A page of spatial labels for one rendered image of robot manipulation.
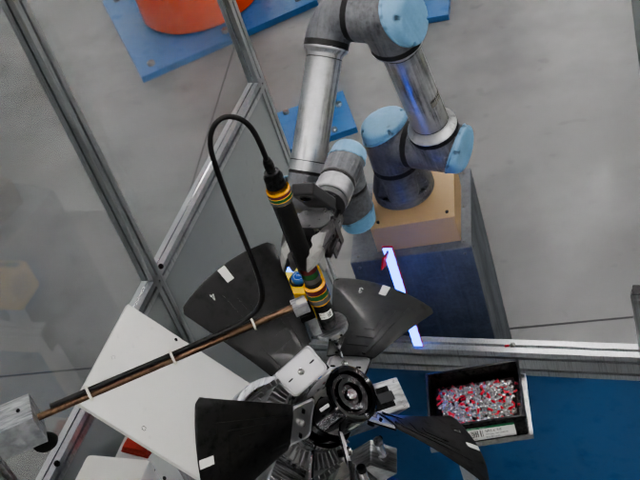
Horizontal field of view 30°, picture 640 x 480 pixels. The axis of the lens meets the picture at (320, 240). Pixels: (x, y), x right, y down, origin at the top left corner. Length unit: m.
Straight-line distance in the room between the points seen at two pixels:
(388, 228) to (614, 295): 1.39
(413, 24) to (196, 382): 0.86
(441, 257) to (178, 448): 0.86
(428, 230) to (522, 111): 2.11
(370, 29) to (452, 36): 3.06
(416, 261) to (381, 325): 0.44
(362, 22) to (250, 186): 1.26
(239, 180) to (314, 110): 1.08
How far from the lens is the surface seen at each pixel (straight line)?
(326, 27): 2.50
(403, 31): 2.43
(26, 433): 2.31
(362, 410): 2.34
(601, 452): 3.08
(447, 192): 2.91
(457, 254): 2.90
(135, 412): 2.41
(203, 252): 3.35
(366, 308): 2.55
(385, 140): 2.77
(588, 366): 2.80
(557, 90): 5.02
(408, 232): 2.89
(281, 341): 2.36
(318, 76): 2.51
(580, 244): 4.30
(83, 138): 2.85
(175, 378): 2.48
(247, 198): 3.60
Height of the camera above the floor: 2.93
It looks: 40 degrees down
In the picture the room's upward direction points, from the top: 20 degrees counter-clockwise
